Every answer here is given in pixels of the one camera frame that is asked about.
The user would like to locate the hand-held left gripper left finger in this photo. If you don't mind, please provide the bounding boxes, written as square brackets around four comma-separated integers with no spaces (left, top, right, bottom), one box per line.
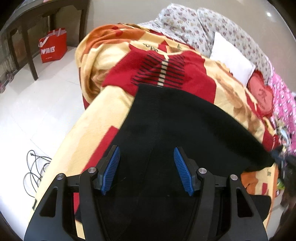
[24,145,121,241]

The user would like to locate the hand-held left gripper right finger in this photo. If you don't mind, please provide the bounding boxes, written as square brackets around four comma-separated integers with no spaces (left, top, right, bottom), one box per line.
[173,146,270,241]

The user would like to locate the black pants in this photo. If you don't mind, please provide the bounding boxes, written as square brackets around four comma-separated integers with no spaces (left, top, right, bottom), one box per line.
[95,84,281,241]

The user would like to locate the pink printed cloth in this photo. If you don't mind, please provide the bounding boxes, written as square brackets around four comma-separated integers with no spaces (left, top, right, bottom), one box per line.
[268,72,296,150]

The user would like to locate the red and yellow printed blanket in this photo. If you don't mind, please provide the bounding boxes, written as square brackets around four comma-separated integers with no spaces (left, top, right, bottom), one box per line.
[29,23,284,241]

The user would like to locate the red heart cushion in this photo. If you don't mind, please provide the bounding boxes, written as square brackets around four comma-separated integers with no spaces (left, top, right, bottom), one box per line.
[246,70,278,116]

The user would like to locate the white pillow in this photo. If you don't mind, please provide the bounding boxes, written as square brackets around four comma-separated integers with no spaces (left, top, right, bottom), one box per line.
[209,32,256,85]

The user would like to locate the red shopping bag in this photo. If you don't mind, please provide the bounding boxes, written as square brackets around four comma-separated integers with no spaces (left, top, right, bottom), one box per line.
[38,27,68,63]

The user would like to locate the floral pillow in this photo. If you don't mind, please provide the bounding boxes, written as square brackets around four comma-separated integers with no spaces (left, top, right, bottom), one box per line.
[156,3,208,50]
[196,7,275,82]

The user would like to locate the dark wooden table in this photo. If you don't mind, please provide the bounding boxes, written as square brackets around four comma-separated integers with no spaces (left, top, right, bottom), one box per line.
[0,0,90,81]

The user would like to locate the black cables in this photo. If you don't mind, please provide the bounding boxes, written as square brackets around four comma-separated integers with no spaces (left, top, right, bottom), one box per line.
[23,150,53,198]

